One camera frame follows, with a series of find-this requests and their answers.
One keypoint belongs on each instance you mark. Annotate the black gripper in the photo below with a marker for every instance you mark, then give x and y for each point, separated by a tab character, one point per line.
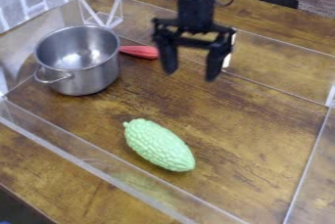
213	37

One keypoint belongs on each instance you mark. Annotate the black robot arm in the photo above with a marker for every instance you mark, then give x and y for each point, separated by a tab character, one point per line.
195	14

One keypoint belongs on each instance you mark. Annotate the orange spoon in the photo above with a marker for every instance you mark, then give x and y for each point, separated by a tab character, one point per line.
145	52

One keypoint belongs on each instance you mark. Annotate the clear acrylic tray walls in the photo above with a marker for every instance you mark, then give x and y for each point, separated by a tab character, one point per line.
258	127

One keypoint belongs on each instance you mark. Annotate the stainless steel pot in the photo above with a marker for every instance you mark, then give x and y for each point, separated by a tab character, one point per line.
76	57

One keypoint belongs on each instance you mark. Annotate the green bitter gourd toy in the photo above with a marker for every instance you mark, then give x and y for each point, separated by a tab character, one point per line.
158	145

